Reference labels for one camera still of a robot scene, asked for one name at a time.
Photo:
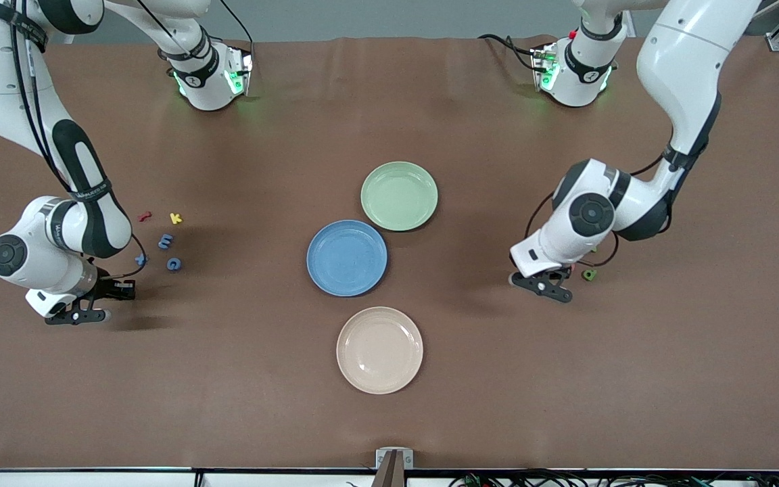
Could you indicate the brown table cover sheet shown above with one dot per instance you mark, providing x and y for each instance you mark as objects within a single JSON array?
[{"x": 227, "y": 372}]

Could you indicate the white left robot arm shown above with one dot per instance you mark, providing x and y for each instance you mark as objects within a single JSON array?
[{"x": 680, "y": 67}]

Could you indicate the blue letter E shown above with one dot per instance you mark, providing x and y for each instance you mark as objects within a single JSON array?
[{"x": 166, "y": 241}]

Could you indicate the green plate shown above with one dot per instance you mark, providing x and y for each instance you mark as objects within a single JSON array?
[{"x": 399, "y": 196}]

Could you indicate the green letter P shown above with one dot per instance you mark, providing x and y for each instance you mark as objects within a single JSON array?
[{"x": 589, "y": 274}]

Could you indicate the beige plate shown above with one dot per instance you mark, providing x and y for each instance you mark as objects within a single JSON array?
[{"x": 379, "y": 350}]

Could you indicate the grey metal camera bracket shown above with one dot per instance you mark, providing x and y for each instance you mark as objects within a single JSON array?
[{"x": 394, "y": 458}]

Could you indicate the blue capital letter G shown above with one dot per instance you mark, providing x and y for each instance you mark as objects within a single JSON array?
[{"x": 173, "y": 264}]

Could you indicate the blue plate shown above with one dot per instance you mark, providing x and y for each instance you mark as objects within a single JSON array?
[{"x": 347, "y": 258}]

